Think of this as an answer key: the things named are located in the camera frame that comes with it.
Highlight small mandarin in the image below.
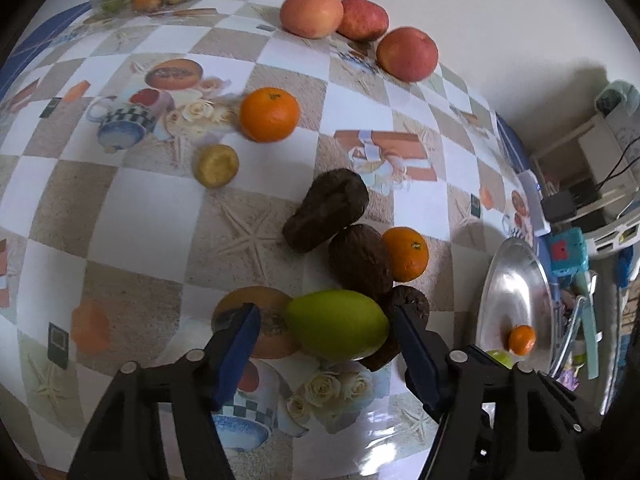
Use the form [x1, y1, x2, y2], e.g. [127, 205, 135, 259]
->
[382, 226, 430, 282]
[508, 325, 537, 356]

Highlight pale pink apple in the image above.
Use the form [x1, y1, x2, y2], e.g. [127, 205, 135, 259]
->
[279, 0, 345, 39]

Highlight white power strip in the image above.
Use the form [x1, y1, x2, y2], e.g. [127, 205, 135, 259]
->
[517, 170, 552, 237]

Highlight dark red apple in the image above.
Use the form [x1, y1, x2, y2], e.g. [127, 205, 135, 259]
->
[337, 0, 390, 42]

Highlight black cable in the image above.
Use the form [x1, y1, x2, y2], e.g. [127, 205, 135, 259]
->
[597, 132, 640, 193]

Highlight black charger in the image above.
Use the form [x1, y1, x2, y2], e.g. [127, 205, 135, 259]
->
[542, 190, 581, 222]

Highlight large orange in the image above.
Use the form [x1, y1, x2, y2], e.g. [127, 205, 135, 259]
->
[239, 87, 301, 143]

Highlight teal box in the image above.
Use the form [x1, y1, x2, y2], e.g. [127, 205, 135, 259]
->
[546, 227, 588, 276]

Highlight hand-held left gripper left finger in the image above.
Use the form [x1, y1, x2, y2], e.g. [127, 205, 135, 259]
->
[67, 302, 263, 480]

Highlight checkered printed tablecloth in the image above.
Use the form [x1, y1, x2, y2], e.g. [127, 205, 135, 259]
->
[0, 0, 551, 480]

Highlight small yellow longan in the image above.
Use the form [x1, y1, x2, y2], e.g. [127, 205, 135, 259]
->
[194, 144, 240, 189]

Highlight white plastic rack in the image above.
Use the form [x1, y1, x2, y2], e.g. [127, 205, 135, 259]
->
[530, 110, 640, 261]

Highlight dark brown avocado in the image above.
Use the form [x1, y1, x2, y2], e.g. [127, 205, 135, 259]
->
[360, 285, 430, 372]
[282, 169, 370, 253]
[328, 225, 394, 301]

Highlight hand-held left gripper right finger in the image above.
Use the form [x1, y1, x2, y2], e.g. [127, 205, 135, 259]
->
[392, 305, 586, 480]

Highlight large red apple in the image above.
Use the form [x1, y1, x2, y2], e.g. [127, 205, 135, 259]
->
[376, 26, 439, 83]

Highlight round metal bowl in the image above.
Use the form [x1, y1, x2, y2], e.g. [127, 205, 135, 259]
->
[475, 237, 557, 377]

